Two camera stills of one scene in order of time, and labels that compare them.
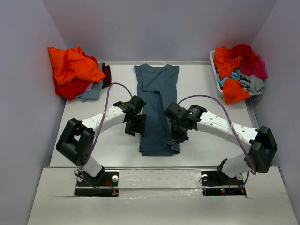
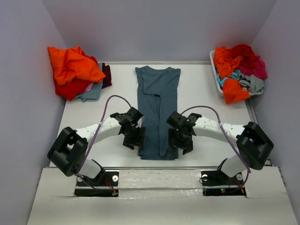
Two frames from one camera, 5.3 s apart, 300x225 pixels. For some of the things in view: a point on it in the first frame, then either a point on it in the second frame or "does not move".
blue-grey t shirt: x=157 y=86 does not move
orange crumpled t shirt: x=224 y=59 does not move
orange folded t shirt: x=69 y=63 does not move
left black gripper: x=139 y=129 to x=138 y=141
